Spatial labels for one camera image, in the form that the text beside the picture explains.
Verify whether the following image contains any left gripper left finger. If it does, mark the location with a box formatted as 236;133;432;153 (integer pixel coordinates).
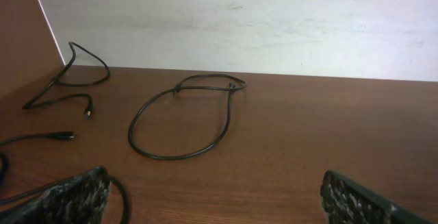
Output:
1;166;112;224

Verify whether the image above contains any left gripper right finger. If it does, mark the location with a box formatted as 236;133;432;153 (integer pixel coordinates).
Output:
320;170;430;224

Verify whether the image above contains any black usb cable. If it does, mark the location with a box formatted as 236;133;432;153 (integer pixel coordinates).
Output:
22;41;111;119
128;73;248;161
0;131;131;224

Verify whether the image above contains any brown cardboard box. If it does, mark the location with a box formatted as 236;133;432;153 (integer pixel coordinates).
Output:
1;0;63;97

